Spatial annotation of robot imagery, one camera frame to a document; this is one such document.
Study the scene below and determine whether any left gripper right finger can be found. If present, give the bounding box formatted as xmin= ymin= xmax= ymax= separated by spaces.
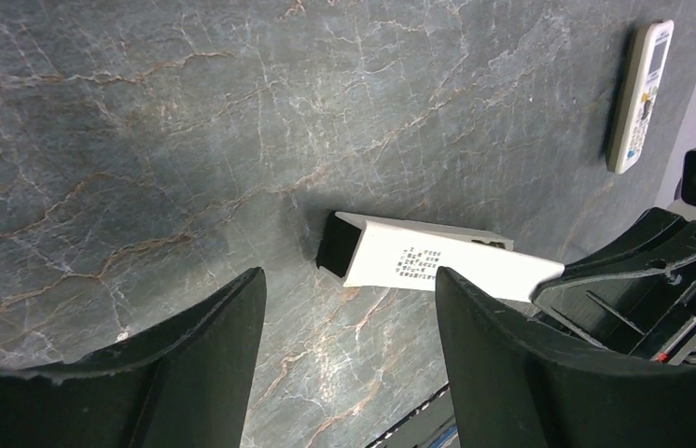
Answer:
xmin=435 ymin=267 xmax=696 ymax=447

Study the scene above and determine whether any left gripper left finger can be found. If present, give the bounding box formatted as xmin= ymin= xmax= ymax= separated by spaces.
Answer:
xmin=0 ymin=267 xmax=267 ymax=447

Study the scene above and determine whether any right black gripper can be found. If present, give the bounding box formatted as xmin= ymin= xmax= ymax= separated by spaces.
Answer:
xmin=532 ymin=207 xmax=696 ymax=364

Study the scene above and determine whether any beige remote control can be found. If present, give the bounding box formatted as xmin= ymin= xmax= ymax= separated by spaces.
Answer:
xmin=606 ymin=20 xmax=675 ymax=175

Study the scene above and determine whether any white long remote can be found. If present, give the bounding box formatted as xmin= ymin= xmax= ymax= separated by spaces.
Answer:
xmin=342 ymin=221 xmax=566 ymax=304

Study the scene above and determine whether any white rectangular block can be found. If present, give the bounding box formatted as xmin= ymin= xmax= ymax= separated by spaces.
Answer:
xmin=314 ymin=211 xmax=516 ymax=292

